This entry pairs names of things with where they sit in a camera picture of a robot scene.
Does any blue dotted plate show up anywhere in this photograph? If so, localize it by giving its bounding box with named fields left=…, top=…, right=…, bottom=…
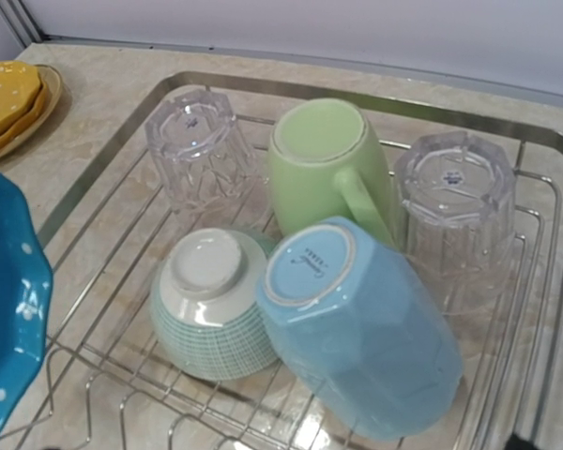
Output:
left=0, top=173, right=53, bottom=432

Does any large yellow dotted plate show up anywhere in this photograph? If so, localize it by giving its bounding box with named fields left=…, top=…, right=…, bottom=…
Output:
left=0, top=66, right=50, bottom=148

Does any small yellow dotted plate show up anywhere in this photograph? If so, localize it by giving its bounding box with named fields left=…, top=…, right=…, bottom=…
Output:
left=0, top=61, right=41, bottom=134

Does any green mug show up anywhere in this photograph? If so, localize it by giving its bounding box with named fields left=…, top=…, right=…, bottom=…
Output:
left=267, top=98, right=394, bottom=246

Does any clear glass tumbler left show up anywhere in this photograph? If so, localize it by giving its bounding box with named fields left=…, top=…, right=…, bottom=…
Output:
left=145, top=89, right=268, bottom=227

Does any clear glass tumbler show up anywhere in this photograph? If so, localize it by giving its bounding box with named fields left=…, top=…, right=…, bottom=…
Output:
left=145, top=89, right=268, bottom=227
left=393, top=131, right=516, bottom=315

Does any green grid pattern bowl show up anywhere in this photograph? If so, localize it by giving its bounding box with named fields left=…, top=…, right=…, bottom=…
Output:
left=149, top=228, right=278, bottom=382

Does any light blue mug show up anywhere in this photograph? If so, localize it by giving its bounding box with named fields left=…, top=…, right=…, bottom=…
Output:
left=256, top=217, right=463, bottom=441

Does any clear glass tumbler right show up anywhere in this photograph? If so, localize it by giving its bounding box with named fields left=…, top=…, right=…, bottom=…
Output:
left=393, top=131, right=516, bottom=315

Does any beige floral plate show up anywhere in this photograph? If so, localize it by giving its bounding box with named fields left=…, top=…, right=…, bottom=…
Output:
left=0, top=65, right=64, bottom=159

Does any metal wire dish rack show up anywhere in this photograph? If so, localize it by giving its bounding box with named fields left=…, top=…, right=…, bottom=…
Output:
left=0, top=71, right=563, bottom=449

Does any left aluminium corner post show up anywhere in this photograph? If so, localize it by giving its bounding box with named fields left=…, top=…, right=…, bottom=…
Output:
left=0, top=0, right=49, bottom=48

